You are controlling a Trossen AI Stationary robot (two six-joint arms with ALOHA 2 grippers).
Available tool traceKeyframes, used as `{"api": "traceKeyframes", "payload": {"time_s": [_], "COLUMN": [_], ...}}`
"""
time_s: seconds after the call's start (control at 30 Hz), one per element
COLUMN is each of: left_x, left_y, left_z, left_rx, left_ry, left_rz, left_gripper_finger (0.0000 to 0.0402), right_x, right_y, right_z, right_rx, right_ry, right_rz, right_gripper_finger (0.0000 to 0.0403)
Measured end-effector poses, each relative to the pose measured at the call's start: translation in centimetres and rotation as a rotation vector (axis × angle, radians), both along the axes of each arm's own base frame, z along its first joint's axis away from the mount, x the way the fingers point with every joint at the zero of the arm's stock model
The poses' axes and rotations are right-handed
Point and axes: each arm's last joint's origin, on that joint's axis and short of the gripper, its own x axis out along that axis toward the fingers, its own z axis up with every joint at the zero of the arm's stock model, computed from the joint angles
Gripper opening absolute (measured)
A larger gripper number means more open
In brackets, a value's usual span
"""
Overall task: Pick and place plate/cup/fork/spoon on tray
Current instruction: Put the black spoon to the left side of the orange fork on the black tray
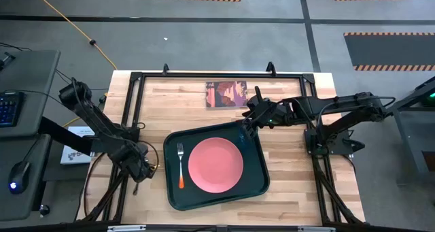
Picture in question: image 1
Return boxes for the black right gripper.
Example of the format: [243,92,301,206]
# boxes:
[241,85,292,140]

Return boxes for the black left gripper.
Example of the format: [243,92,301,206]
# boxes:
[113,141,159,197]

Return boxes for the dark green tray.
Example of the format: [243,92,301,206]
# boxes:
[162,120,271,212]

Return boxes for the pink round plate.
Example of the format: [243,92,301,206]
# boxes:
[187,136,245,195]

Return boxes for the book with colourful landscape cover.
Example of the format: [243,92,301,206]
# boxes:
[205,80,249,110]

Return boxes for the black flat bar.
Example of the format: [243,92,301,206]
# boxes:
[37,116,95,155]

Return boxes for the black computer mouse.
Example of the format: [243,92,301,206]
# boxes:
[7,161,31,195]

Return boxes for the grey desk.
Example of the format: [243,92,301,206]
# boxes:
[0,49,63,222]

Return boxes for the black backlit keyboard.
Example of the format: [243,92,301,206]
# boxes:
[0,90,27,129]

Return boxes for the silver fork orange handle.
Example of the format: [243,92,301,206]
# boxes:
[176,142,186,190]

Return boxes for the black metal table frame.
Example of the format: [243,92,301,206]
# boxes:
[76,61,366,227]

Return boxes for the silver metal bracket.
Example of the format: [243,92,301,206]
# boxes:
[107,225,147,232]
[298,225,336,232]

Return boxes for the yellow cable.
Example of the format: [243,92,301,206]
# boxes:
[28,0,118,129]

